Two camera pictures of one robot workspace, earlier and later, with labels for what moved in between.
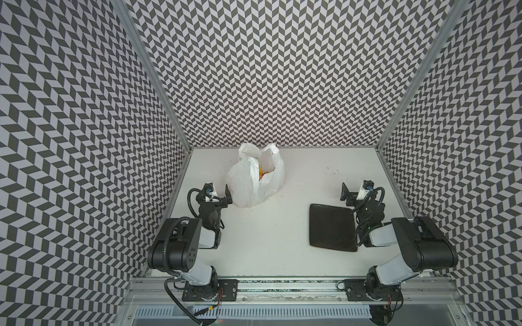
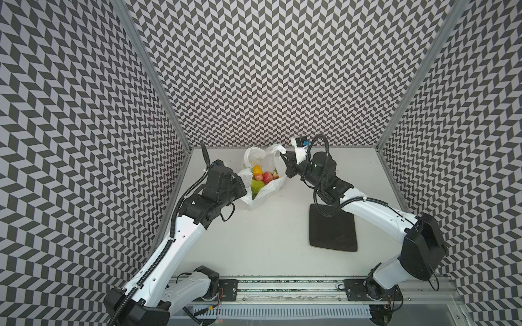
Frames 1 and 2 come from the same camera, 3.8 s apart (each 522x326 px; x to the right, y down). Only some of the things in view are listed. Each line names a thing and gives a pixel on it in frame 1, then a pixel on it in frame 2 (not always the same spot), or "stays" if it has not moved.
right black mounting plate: x=355 y=291 stays
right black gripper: x=352 y=195 -> x=291 y=166
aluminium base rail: x=295 y=291 stays
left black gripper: x=223 y=202 -> x=241 y=191
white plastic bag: x=256 y=176 stays
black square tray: x=332 y=227 stays
